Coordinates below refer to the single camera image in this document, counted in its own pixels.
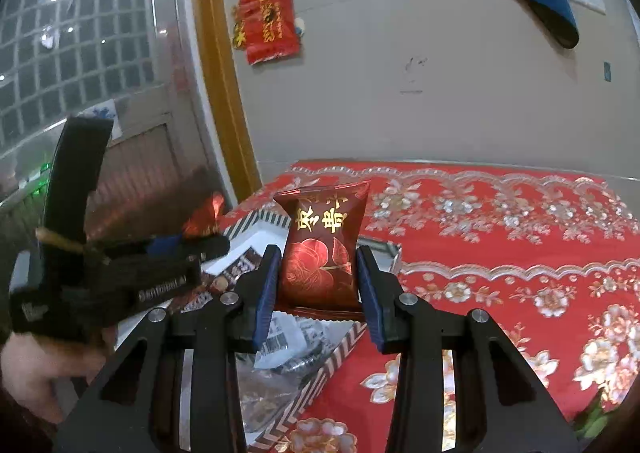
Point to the teal wall sticker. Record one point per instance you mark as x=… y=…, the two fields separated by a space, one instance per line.
x=607 y=71

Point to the red floral tablecloth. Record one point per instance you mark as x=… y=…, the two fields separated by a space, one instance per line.
x=500 y=243

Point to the glass block window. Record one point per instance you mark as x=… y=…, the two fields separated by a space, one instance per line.
x=65 y=33

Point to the dark red snack packet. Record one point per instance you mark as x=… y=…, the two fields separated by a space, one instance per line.
x=207 y=215
x=320 y=243

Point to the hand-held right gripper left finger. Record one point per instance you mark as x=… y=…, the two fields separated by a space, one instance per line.
x=262 y=295

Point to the wooden door frame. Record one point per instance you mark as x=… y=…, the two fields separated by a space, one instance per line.
x=220 y=58

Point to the brown patterned snack packet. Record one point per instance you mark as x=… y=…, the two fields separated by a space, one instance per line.
x=235 y=274

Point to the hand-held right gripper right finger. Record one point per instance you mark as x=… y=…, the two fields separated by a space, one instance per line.
x=372 y=298

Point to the white wall hook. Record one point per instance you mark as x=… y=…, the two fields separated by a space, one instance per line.
x=299 y=26

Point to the silver snack packet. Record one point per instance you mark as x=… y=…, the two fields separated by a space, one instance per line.
x=295 y=348

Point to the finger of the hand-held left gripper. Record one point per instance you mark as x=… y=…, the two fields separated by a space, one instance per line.
x=164 y=244
x=205 y=249

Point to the person's left hand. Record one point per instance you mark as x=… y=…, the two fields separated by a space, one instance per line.
x=35 y=368

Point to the red wall hanging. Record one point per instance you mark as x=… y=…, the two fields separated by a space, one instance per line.
x=267 y=13

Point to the brown slatted panel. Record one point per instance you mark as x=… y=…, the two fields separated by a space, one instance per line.
x=150 y=173

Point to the white box with striped rim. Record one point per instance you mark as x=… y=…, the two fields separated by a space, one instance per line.
x=327 y=370

